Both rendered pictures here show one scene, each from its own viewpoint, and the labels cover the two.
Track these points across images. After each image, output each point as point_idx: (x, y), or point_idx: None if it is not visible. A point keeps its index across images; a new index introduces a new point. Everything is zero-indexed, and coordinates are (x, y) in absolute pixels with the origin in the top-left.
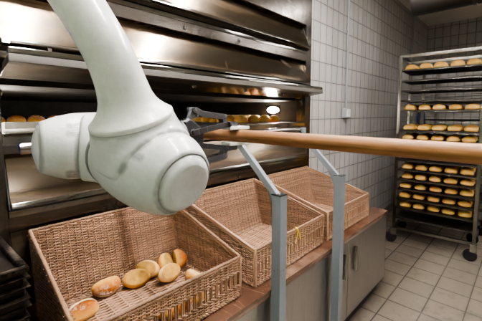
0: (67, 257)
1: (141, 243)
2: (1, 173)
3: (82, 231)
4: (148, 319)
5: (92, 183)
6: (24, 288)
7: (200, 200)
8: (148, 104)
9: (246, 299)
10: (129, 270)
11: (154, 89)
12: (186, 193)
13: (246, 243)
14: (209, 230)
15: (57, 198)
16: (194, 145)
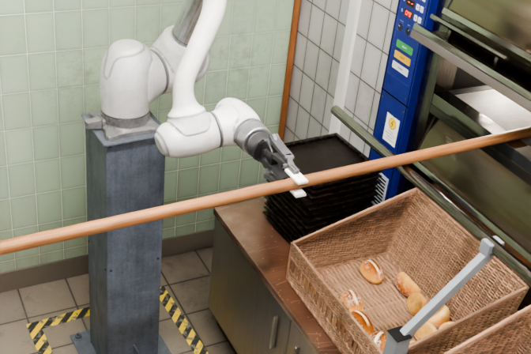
0: (419, 235)
1: (466, 295)
2: (423, 126)
3: (438, 225)
4: (316, 290)
5: (468, 188)
6: (309, 197)
7: None
8: (174, 108)
9: None
10: (461, 313)
11: None
12: (159, 147)
13: None
14: (440, 329)
15: (433, 176)
16: (163, 133)
